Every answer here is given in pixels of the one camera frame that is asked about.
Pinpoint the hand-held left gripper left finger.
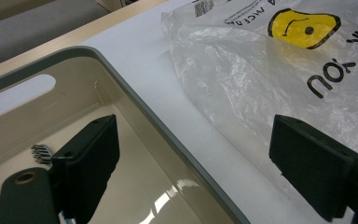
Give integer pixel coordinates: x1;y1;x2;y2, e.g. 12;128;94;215
50;114;121;224

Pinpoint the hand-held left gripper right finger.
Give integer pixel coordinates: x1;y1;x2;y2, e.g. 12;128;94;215
268;114;358;223

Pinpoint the beige bin with grey rim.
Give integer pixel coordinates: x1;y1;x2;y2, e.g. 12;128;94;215
0;46;251;224

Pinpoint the clear printed plastic bag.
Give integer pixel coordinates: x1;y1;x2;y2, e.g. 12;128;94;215
160;0;358;224

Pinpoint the white board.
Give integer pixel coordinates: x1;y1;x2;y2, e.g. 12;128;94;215
0;0;358;224

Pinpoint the wooden table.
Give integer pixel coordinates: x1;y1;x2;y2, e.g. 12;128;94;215
0;0;169;85

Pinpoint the long wooden desk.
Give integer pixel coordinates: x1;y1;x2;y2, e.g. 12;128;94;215
0;0;129;28

